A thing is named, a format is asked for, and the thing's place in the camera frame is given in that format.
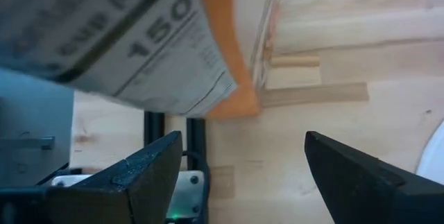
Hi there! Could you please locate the orange pumpkin cereal box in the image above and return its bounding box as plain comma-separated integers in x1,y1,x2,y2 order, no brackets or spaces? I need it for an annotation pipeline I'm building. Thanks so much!
0,0,261,119

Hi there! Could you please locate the silver metal bracket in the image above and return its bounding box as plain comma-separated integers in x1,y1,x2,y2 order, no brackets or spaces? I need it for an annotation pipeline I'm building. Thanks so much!
51,170,205,224

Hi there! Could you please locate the black table frame rail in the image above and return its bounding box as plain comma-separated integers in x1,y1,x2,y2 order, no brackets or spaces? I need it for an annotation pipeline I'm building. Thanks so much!
144,111,211,224

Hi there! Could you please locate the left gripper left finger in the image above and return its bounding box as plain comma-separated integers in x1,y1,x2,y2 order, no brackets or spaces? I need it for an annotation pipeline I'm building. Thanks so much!
44,130,184,224

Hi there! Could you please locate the white round woven placemat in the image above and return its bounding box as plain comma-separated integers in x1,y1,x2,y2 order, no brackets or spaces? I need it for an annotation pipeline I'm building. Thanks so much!
415,119,444,185

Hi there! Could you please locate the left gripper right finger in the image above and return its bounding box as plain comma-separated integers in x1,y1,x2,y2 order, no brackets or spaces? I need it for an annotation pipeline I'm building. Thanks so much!
304,130,444,224

